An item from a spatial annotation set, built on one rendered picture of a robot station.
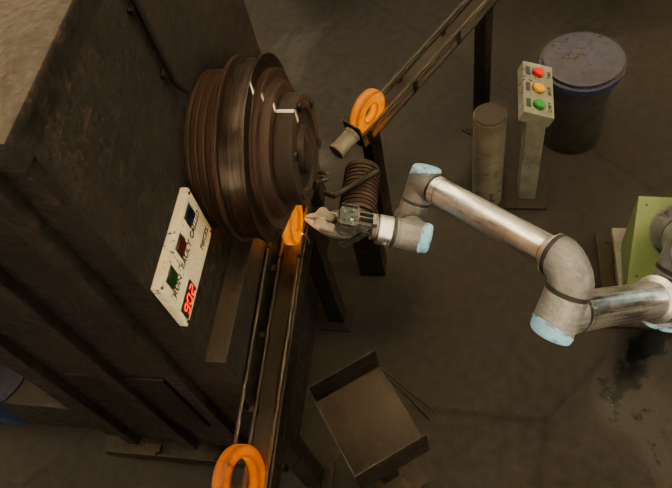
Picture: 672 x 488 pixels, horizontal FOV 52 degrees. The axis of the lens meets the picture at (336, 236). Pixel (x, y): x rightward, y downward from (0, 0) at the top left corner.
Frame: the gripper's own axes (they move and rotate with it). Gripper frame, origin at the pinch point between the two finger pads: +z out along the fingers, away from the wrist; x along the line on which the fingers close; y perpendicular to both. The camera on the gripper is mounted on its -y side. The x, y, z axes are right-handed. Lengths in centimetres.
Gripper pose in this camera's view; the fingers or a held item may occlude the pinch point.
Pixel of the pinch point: (308, 219)
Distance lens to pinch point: 207.1
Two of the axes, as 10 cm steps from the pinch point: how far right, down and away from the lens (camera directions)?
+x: -1.2, 8.5, -5.2
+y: 1.6, -5.0, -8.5
